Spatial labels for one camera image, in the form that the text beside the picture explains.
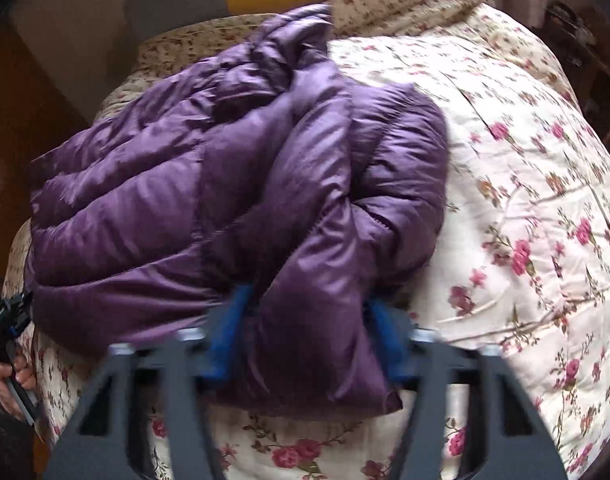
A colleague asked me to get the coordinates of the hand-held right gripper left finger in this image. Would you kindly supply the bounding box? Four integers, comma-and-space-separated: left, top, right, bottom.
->
45, 285, 257, 480

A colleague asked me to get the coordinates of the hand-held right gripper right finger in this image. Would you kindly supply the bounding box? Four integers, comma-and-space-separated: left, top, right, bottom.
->
367, 304, 569, 480

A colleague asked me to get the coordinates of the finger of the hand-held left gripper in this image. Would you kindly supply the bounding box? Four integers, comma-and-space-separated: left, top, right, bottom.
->
4, 291, 35, 343

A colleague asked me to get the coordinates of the purple puffer jacket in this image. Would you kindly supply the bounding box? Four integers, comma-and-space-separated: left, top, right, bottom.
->
22, 4, 449, 419

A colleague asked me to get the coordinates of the person's left hand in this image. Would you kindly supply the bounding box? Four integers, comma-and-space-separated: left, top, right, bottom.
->
0, 345, 37, 422

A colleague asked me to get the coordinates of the wooden wardrobe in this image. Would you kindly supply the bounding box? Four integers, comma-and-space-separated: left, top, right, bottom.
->
0, 20, 93, 281

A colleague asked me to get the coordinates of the floral quilt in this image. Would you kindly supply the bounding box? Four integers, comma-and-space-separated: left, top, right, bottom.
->
2, 0, 610, 480

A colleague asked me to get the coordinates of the cluttered wooden side table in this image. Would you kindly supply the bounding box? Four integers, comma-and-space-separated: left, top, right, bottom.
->
529, 0, 610, 163

